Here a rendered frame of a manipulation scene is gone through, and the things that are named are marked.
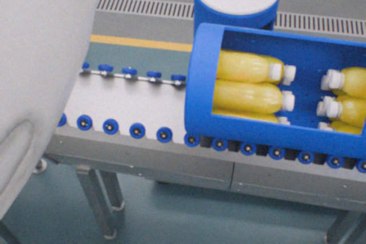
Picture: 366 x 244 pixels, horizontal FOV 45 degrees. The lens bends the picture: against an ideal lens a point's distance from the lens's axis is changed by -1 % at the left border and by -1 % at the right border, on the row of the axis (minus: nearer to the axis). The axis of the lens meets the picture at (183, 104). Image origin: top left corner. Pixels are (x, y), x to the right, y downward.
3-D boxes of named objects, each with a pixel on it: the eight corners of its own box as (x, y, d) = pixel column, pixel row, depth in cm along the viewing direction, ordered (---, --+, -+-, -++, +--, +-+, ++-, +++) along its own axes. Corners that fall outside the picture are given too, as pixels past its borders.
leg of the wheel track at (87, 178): (114, 240, 200) (89, 175, 150) (102, 238, 201) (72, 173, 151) (118, 228, 204) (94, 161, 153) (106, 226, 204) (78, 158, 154)
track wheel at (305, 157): (309, 146, 113) (307, 143, 115) (294, 155, 115) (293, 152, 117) (318, 159, 114) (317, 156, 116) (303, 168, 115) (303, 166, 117)
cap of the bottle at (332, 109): (332, 114, 109) (325, 113, 109) (335, 99, 107) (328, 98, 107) (335, 120, 105) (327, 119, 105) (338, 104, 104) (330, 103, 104)
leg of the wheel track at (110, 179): (122, 212, 208) (101, 141, 158) (110, 210, 209) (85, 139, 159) (126, 200, 212) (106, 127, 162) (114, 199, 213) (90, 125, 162)
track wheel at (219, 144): (221, 132, 116) (221, 130, 118) (207, 142, 117) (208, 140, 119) (231, 146, 117) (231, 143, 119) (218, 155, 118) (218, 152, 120)
